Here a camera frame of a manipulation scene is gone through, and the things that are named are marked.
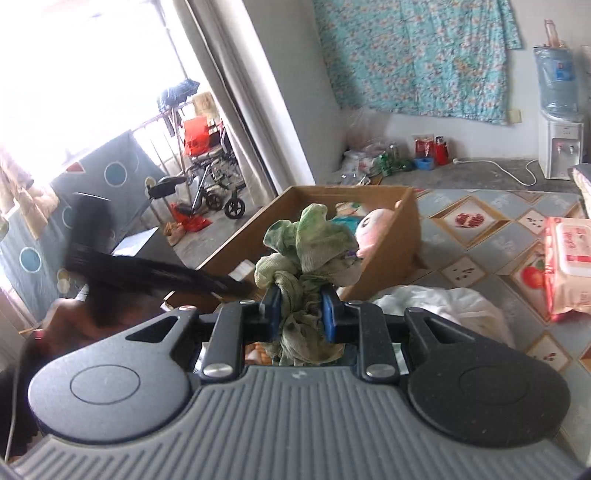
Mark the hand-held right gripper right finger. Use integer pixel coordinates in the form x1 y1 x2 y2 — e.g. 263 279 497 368
322 287 470 384

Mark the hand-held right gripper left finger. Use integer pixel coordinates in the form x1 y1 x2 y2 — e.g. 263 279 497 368
121 285 282 383

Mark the brown cardboard box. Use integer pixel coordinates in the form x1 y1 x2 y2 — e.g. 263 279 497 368
164 185 422 315

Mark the green mottled cloth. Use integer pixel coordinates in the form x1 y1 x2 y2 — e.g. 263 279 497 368
254 203 363 367

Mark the blue tissue pack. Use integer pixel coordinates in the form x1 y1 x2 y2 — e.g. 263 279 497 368
332 217 365 236

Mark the pink plush toy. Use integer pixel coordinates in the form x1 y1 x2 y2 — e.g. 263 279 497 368
355 199 404 261

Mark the person's left forearm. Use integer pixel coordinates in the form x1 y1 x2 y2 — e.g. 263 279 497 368
25 295 169 370

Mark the white paper sheet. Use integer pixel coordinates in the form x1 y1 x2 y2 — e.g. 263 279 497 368
112 231 158 257

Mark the dark table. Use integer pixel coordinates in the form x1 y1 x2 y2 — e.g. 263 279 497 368
111 226 174 264

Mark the red plastic bag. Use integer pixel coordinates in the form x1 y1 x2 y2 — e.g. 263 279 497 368
168 203 213 232

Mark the black padded stand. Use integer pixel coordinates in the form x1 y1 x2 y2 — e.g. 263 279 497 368
147 174 188 199

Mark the grey circle print cloth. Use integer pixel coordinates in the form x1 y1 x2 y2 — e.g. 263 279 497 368
0 131 169 301

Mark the large white plastic bag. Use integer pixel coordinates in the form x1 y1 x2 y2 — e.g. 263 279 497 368
372 284 515 352

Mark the beige hanging garment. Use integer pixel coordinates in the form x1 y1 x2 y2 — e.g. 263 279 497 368
0 152 58 232

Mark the wheelchair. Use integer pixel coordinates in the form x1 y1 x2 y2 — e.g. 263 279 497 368
185 120 245 220

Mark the small white plastic bag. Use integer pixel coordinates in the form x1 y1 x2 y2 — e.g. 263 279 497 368
342 148 379 185

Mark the green bottle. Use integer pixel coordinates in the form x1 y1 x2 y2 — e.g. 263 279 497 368
376 145 414 178

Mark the yellow hanging towel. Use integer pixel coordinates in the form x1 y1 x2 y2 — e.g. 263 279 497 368
191 91 218 121

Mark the dark blue hanging garment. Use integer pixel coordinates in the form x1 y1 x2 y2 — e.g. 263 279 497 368
157 79 201 114

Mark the clear plastic bag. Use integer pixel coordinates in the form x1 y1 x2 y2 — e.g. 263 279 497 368
344 108 393 153

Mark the red can pack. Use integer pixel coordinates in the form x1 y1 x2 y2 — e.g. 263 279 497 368
412 135 435 160

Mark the pink wet wipes packet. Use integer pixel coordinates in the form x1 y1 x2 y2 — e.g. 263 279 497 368
544 216 591 322

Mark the blue water jug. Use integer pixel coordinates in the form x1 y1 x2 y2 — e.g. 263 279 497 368
533 45 580 121

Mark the pink bottle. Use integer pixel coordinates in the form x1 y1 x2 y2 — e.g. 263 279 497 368
542 19 566 48

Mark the white power cable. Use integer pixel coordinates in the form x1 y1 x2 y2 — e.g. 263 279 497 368
452 158 541 186

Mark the teal floral wall cloth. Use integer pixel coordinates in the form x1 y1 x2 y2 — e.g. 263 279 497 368
313 0 522 125

